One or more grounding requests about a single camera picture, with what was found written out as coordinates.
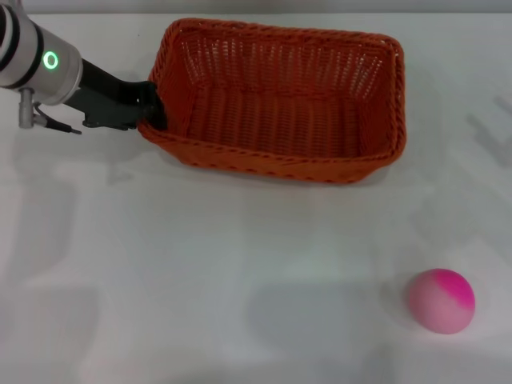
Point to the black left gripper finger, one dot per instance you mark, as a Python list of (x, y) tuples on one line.
[(159, 114), (150, 89)]

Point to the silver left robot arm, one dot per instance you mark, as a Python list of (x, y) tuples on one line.
[(32, 56)]

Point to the pink foam ball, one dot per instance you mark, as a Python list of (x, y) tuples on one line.
[(440, 304)]

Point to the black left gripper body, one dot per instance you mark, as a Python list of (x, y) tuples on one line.
[(104, 100)]

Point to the orange woven plastic basket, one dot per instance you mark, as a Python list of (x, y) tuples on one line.
[(280, 116)]

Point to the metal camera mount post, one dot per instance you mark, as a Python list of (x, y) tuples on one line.
[(25, 108)]

